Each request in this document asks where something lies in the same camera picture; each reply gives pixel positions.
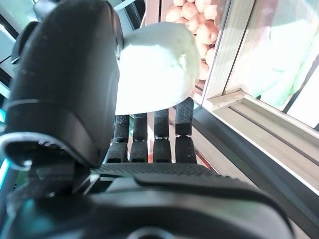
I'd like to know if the wooden potato crate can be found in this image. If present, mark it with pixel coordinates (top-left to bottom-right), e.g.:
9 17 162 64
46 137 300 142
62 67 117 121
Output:
144 0 232 90

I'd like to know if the wooden cabbage crate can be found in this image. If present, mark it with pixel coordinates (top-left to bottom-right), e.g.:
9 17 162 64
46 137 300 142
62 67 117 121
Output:
200 0 319 190

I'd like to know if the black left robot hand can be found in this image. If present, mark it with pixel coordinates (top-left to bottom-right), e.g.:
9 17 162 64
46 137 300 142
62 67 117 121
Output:
0 0 295 239

